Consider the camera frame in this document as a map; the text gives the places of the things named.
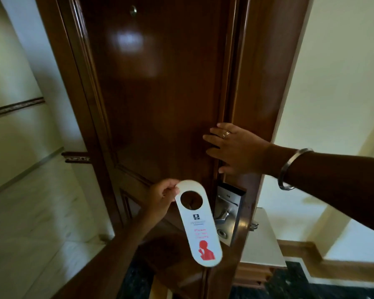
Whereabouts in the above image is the person's right hand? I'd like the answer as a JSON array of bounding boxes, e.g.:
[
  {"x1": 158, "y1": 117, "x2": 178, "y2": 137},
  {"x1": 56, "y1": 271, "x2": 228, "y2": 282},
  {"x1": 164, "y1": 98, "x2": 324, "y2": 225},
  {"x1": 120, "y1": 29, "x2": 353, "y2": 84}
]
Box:
[{"x1": 203, "y1": 123, "x2": 273, "y2": 176}]

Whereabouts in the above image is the person's left hand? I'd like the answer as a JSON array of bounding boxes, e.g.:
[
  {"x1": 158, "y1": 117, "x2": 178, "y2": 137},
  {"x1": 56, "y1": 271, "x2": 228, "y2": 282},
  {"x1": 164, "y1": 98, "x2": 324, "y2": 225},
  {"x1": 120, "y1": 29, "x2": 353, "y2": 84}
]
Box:
[{"x1": 143, "y1": 179, "x2": 180, "y2": 228}]

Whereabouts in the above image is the white door hanger sign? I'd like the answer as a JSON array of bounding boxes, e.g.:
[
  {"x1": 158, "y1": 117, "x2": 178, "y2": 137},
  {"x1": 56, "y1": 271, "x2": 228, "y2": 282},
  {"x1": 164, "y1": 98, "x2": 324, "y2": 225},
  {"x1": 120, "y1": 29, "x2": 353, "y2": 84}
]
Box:
[{"x1": 175, "y1": 180, "x2": 223, "y2": 268}]

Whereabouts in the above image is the brown wooden door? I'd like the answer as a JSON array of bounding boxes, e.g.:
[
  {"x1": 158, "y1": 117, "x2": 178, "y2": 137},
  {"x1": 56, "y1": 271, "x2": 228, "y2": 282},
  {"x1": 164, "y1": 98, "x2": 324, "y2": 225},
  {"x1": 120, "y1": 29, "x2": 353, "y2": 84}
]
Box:
[{"x1": 57, "y1": 0, "x2": 250, "y2": 299}]

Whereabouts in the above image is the person's right forearm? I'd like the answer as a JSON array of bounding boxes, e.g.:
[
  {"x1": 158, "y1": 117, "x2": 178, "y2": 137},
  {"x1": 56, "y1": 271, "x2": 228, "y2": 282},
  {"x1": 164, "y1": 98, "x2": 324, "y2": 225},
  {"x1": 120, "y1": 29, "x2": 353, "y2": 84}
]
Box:
[{"x1": 264, "y1": 144, "x2": 374, "y2": 237}]

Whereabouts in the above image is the person's left forearm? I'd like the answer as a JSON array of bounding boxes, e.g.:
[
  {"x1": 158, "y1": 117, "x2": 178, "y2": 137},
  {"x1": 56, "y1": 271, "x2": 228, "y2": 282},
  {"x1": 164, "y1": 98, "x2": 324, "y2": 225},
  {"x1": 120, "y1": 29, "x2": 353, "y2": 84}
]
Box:
[{"x1": 51, "y1": 212, "x2": 153, "y2": 299}]

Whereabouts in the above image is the silver door lock plate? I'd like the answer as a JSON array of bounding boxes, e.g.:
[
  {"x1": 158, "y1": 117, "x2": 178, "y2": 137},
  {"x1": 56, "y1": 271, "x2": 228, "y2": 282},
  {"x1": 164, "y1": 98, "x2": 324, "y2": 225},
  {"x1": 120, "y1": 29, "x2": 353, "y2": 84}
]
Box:
[{"x1": 213, "y1": 182, "x2": 247, "y2": 247}]

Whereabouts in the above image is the silver metal bangle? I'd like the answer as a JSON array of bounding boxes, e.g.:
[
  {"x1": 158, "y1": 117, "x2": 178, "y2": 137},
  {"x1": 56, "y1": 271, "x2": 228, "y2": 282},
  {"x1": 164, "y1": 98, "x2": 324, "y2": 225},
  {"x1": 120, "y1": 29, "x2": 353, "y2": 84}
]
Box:
[{"x1": 277, "y1": 148, "x2": 314, "y2": 191}]

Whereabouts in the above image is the brown wooden baseboard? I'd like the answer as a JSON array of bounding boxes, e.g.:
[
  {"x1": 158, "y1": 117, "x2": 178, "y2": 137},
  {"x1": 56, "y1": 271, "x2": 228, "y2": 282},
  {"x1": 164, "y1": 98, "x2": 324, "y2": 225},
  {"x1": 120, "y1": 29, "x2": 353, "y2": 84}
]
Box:
[{"x1": 233, "y1": 239, "x2": 374, "y2": 290}]

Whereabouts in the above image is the silver door lever handle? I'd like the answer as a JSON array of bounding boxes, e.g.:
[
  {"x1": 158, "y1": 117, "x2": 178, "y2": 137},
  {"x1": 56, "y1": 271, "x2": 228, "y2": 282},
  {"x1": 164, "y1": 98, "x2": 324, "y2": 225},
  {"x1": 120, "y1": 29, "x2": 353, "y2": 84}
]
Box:
[{"x1": 214, "y1": 210, "x2": 230, "y2": 225}]

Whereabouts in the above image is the brown wooden door frame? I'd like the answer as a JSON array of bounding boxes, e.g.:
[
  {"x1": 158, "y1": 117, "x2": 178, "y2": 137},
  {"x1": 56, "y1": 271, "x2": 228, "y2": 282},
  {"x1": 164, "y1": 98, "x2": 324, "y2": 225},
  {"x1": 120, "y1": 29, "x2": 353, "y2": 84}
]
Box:
[{"x1": 34, "y1": 0, "x2": 315, "y2": 299}]

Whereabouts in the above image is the grey wall rail strip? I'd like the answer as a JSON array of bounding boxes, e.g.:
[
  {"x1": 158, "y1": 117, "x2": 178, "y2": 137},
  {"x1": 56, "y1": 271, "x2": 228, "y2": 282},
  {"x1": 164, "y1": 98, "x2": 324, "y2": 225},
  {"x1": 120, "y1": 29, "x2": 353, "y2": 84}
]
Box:
[{"x1": 0, "y1": 147, "x2": 65, "y2": 200}]

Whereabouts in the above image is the dark patterned wall moulding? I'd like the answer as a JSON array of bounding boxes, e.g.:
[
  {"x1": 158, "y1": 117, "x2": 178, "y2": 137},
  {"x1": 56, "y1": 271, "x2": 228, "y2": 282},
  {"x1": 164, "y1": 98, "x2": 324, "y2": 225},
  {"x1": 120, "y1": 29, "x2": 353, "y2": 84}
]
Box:
[{"x1": 0, "y1": 97, "x2": 91, "y2": 164}]

